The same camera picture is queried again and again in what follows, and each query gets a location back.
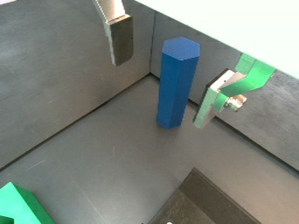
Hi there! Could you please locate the dark grey curved block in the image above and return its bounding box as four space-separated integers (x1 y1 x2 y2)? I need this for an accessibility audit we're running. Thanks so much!
148 168 261 224

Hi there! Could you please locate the gripper green and silver right finger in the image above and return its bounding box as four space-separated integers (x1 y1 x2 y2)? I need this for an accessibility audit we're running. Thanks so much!
193 53 276 129

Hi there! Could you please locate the green foam shape board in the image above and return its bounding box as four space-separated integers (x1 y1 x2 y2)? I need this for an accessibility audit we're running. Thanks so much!
0 182 54 224

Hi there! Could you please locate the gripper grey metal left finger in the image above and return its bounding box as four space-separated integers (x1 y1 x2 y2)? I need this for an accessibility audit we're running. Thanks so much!
92 0 133 67

